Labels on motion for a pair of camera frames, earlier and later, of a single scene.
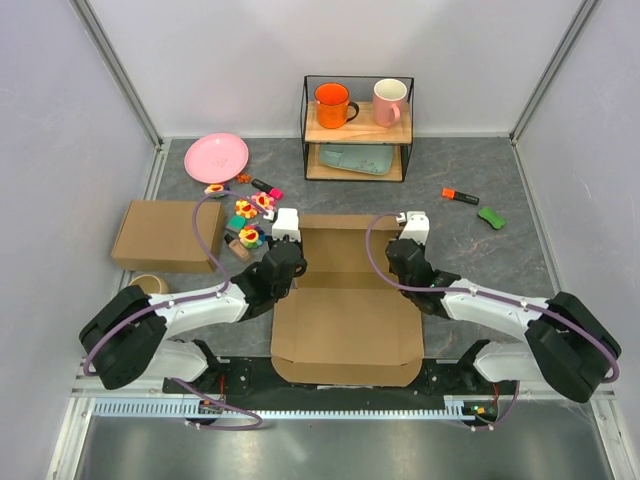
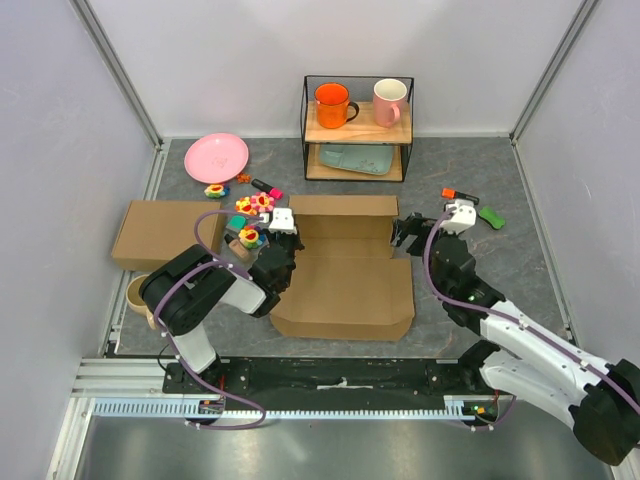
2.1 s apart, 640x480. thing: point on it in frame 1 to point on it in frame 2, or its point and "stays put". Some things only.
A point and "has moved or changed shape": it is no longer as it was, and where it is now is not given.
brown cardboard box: x=342 y=324 has moved or changed shape
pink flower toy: x=264 y=199 stays put
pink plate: x=216 y=157 stays put
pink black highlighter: x=271 y=191 stays put
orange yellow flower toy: x=244 y=208 stays put
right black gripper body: x=406 y=294 to x=434 y=276
